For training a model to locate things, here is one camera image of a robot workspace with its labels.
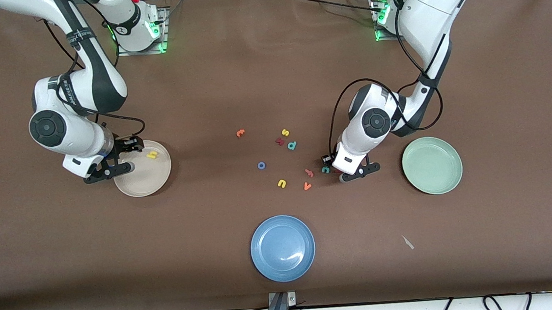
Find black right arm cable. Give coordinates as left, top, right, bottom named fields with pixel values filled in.
left=43, top=11, right=147, bottom=146

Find black looped floor cables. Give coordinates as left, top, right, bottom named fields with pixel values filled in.
left=435, top=291, right=535, bottom=310

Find beige brown plate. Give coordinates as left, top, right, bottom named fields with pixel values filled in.
left=110, top=138, right=175, bottom=199

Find pale green plate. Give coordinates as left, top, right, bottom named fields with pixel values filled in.
left=400, top=134, right=465, bottom=197

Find blue plate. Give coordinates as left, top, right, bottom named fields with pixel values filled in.
left=248, top=213, right=318, bottom=285

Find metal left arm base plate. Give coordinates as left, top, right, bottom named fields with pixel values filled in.
left=372, top=0, right=408, bottom=43

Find brown paper table cover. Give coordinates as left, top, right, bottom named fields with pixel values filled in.
left=0, top=0, right=552, bottom=310

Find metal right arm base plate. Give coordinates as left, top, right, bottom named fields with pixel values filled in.
left=113, top=8, right=170, bottom=57

